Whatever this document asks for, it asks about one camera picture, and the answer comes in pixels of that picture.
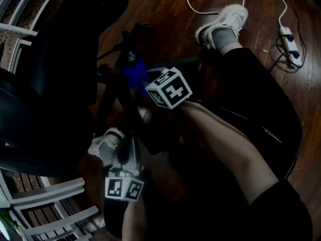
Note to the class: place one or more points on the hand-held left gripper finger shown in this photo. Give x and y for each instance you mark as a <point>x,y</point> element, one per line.
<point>119,152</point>
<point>136,154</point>

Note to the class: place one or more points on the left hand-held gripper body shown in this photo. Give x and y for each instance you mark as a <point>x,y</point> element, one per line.
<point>124,188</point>

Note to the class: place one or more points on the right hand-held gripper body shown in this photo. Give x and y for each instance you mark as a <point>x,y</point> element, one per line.
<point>173,89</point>

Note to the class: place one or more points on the blue cloth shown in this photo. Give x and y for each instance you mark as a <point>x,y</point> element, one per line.
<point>135,75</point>

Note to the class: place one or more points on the black office chair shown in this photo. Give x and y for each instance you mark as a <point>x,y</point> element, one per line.
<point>62,84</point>

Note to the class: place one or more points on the person's right forearm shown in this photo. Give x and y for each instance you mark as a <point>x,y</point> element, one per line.
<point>225,144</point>

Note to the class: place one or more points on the person's left forearm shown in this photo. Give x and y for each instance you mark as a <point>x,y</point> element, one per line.
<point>134,222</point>

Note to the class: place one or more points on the person's left grey sock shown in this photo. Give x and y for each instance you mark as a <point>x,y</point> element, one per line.
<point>108,152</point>

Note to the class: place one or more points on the person's grey sock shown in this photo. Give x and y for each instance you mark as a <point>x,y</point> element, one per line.
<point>108,152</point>
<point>223,40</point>

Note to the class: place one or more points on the person's left white shoe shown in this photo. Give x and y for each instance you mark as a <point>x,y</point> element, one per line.
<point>114,134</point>

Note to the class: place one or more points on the person's white shoe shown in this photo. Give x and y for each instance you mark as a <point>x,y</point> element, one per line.
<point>230,16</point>
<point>114,134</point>

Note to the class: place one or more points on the person's right grey sock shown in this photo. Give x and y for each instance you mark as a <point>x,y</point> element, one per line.
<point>223,40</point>

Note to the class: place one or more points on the person's black trousers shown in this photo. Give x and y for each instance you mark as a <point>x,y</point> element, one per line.
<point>250,89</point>

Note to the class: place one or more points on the person's right white shoe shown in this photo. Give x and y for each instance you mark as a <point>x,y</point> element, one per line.
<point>230,16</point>

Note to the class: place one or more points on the green potted plant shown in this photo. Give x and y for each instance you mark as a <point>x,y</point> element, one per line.
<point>7,221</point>

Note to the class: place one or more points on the white power strip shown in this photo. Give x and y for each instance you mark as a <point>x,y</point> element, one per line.
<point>288,43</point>

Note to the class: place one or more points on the person's black top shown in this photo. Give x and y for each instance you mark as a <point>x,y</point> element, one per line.
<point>281,210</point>

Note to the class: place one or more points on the white metal rack frame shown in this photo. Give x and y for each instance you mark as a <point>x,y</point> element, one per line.
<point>17,28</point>

